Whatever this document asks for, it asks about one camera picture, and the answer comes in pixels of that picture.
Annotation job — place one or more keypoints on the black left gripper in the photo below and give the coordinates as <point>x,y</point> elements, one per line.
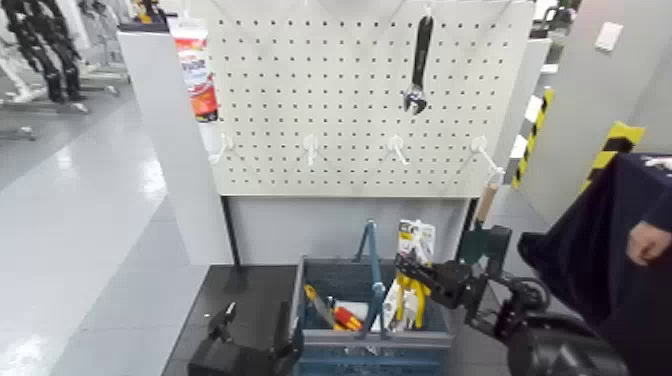
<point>226,362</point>

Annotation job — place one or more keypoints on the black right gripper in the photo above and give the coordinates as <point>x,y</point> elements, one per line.
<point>454,283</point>

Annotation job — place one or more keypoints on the yellow pliers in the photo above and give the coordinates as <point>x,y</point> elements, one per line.
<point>414,236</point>

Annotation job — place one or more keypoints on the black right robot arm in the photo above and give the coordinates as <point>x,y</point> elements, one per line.
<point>551,349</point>

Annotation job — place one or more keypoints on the dark sleeved bystander forearm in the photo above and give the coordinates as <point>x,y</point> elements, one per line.
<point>662,210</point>

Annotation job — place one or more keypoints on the blue grey plastic crate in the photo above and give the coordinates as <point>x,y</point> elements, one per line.
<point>336,338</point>

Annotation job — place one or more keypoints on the bystander bare hand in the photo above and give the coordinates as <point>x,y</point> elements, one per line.
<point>650,242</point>

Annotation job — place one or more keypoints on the white box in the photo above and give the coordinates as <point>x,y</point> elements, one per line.
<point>357,310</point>

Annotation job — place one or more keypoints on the red yellow screwdriver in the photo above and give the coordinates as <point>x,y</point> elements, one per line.
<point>347,318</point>

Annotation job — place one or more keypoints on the white pegboard hook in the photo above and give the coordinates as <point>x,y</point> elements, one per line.
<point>224,147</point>
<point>428,7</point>
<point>311,147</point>
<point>483,149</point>
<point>396,147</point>

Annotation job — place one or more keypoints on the person in dark navy clothes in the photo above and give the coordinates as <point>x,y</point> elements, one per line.
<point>588,252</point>

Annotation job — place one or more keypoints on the slim yellow black hazard strip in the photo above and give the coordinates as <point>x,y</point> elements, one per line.
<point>531,136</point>

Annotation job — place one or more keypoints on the white metal pegboard panel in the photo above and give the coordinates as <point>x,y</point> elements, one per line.
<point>315,78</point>

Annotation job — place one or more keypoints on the black adjustable wrench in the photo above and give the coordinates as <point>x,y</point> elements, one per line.
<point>421,52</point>

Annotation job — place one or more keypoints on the wide yellow black hazard strip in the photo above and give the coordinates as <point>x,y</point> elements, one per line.
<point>614,142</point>

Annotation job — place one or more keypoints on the red white adhesive tube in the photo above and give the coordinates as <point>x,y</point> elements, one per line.
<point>197,78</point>

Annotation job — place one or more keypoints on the black background equipment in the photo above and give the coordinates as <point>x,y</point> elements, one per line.
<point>559,18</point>

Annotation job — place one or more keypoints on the grey metal robot stand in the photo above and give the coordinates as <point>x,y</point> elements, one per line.
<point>63,107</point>

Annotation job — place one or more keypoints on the yellow black device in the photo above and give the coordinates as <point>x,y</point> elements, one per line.
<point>147,10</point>

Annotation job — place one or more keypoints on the black humanoid robot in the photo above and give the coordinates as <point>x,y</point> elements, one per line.
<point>47,47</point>

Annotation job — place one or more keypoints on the black pegboard stand frame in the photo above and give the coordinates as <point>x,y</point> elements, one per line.
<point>231,236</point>

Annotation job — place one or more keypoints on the white wall switch plate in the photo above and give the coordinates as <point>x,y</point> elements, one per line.
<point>608,36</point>

